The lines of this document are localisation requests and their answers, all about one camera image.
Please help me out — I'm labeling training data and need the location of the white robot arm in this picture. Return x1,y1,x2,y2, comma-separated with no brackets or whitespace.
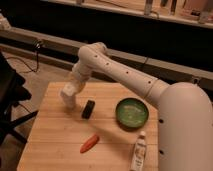
60,42,213,171

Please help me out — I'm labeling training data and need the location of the green bowl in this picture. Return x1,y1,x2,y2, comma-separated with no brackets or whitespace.
115,98,149,129

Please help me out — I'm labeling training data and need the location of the black office chair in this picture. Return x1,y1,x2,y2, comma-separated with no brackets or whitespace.
0,51,37,145

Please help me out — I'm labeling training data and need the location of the white lotion bottle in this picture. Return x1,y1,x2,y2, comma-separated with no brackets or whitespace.
130,131,146,171

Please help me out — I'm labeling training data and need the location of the black cable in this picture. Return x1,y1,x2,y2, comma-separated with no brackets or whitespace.
4,39,44,74

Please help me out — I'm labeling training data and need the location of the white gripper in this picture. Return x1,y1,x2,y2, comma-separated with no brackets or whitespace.
60,62,91,109

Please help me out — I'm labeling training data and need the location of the orange carrot toy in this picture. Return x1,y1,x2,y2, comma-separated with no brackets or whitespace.
80,135,100,153

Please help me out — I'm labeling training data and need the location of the black ceramic cup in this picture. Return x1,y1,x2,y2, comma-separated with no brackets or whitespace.
82,100,95,119

